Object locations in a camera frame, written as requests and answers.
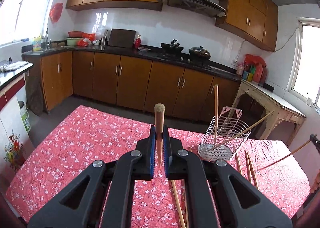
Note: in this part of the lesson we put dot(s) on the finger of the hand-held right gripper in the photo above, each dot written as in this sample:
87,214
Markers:
314,143

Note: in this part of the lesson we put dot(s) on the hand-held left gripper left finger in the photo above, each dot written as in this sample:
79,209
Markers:
151,154

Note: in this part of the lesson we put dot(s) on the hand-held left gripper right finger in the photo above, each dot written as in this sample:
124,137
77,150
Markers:
166,154

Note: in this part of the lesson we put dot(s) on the person's right hand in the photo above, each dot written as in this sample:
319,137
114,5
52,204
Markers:
315,183

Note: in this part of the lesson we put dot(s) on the cream wooden side table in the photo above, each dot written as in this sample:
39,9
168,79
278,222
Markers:
275,104

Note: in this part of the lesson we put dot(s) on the wooden kitchen base cabinets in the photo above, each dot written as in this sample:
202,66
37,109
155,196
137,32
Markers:
130,80

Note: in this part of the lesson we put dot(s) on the red floral tablecloth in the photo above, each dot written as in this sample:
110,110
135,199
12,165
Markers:
75,143

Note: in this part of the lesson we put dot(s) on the window near side table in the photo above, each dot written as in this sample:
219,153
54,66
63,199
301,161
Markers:
308,63

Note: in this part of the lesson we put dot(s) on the black gas stove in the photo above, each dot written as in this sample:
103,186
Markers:
182,58

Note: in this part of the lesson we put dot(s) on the red bag on side table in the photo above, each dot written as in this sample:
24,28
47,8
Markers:
255,60

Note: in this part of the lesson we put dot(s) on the small pink jar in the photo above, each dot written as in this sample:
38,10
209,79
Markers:
240,69

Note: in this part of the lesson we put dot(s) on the small white plate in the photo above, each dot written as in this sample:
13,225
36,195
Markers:
144,49

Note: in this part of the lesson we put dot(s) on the black wok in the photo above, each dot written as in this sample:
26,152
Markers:
172,47

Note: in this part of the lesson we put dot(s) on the pot with glass lid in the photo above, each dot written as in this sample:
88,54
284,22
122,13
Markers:
200,52

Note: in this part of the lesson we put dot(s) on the red bottle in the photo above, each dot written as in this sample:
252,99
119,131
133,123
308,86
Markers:
137,42

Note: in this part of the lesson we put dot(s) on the dark wooden cutting board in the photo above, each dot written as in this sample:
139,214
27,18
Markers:
121,38

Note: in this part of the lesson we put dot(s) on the steel cup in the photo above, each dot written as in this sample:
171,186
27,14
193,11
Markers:
103,41

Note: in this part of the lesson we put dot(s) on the white paint bucket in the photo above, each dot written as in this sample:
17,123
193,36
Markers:
25,118

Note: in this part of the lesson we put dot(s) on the white plastic bag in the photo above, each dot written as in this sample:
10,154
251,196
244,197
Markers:
102,30

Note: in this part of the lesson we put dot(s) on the red plastic bag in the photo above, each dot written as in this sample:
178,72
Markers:
87,37

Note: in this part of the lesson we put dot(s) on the green basin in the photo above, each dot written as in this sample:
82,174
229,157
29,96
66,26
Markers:
72,42

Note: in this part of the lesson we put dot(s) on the red basin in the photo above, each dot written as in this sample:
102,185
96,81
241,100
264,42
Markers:
75,34

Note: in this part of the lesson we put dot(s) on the white cabinet with flower print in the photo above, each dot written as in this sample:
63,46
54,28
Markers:
10,123

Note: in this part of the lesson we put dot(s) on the steel faucet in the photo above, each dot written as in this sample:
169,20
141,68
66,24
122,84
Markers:
47,38

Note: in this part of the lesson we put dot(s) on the yellow detergent bottle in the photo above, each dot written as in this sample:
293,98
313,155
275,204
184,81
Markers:
37,44

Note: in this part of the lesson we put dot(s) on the black side counter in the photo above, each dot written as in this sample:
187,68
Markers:
12,75

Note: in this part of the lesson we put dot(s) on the white cloth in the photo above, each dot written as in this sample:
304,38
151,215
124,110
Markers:
12,66

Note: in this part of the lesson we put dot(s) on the window near sink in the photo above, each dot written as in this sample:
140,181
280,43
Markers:
27,0

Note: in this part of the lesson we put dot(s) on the red bag on wall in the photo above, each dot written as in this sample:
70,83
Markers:
56,12

